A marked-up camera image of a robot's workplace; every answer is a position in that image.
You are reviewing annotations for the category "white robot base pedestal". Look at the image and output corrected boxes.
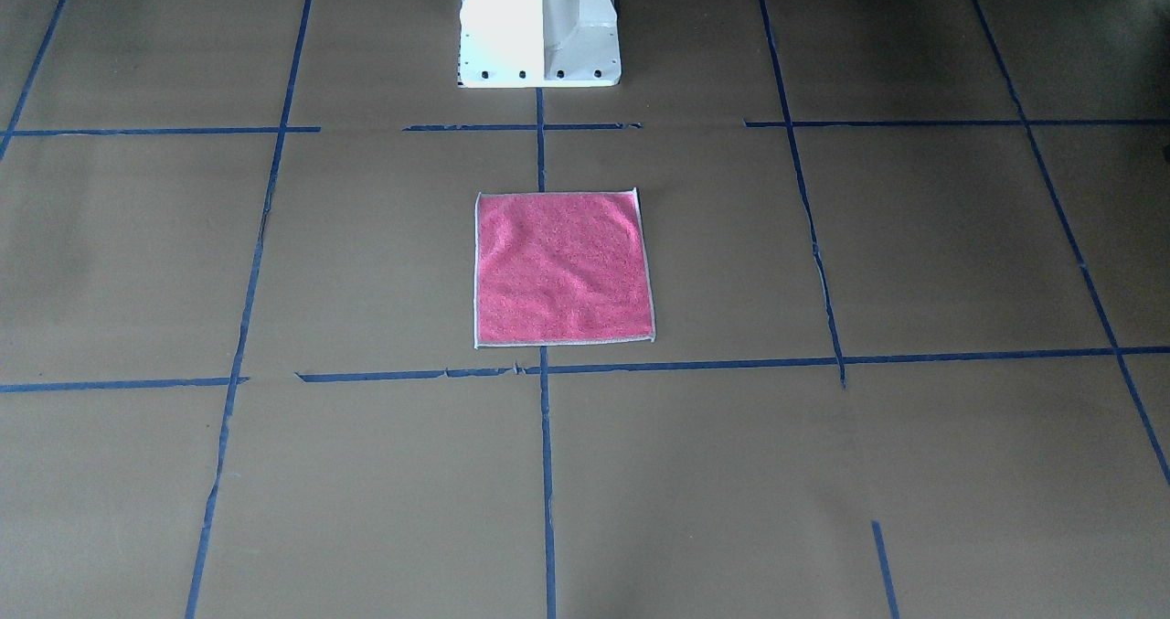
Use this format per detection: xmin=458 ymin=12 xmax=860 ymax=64
xmin=457 ymin=0 xmax=622 ymax=89

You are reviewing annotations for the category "pink towel with grey edge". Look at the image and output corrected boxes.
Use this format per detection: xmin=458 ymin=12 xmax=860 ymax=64
xmin=473 ymin=188 xmax=658 ymax=348

